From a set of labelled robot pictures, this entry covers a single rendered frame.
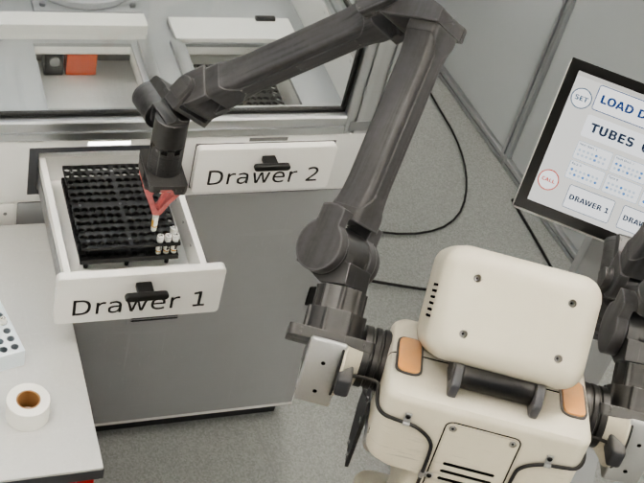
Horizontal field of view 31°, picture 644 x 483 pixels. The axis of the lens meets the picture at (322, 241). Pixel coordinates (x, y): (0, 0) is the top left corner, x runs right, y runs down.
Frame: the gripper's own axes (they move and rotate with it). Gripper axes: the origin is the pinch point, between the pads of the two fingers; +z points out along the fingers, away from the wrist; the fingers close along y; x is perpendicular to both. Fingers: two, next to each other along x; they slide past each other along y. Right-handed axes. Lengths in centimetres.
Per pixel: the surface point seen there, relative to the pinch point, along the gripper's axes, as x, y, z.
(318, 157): 38.2, -22.6, 6.1
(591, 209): 84, 6, -4
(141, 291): -4.0, 13.0, 7.2
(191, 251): 8.0, -0.5, 10.8
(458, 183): 137, -118, 91
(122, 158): -1.0, -24.8, 8.3
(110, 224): -6.4, -4.8, 7.7
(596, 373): 104, 8, 43
